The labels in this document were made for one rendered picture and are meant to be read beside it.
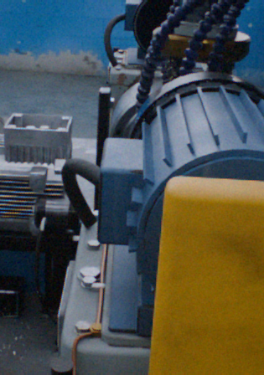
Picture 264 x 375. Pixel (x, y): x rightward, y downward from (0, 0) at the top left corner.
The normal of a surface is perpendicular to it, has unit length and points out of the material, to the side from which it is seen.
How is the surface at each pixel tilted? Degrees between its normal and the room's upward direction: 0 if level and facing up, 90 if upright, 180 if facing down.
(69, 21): 90
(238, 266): 90
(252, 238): 90
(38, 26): 90
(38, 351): 0
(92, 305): 0
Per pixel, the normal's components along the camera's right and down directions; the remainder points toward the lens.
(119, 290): 0.06, -0.92
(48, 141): 0.00, 0.38
